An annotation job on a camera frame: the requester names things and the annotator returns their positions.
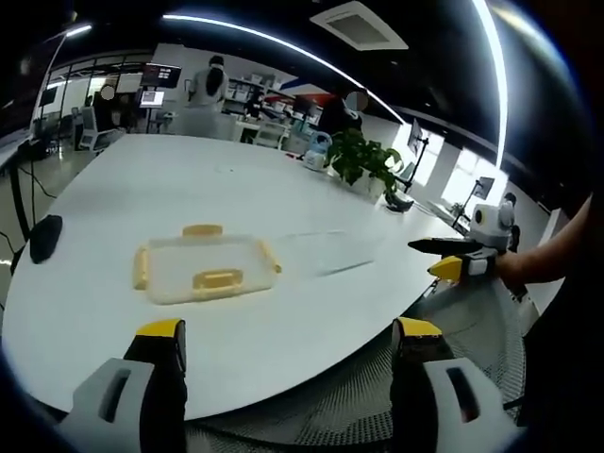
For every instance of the clear lid with yellow clips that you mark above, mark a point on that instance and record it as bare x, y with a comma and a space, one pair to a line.
207, 266

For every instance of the curved ceiling light strip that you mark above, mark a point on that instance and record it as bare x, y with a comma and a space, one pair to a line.
495, 75

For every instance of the white and blue appliance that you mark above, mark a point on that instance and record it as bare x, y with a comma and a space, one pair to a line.
316, 153

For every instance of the green potted plant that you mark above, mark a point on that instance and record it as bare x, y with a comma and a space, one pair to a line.
365, 158

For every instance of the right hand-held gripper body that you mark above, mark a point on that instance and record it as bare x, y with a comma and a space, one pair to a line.
493, 224

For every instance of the black monitor on stand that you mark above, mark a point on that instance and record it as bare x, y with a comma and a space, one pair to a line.
160, 75

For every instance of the small black dish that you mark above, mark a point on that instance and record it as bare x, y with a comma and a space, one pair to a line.
398, 204

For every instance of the white office chair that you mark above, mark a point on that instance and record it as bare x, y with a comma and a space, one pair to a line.
92, 127

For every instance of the black pouch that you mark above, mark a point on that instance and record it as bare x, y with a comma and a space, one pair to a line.
45, 238

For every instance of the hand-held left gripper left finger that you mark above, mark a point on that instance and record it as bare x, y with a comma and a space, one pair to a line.
108, 391

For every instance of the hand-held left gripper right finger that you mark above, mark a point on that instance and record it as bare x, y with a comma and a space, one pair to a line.
453, 391

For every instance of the person's dark clothing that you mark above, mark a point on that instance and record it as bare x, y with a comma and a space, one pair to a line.
566, 358

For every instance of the ceiling air vent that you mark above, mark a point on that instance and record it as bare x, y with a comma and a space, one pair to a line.
358, 23

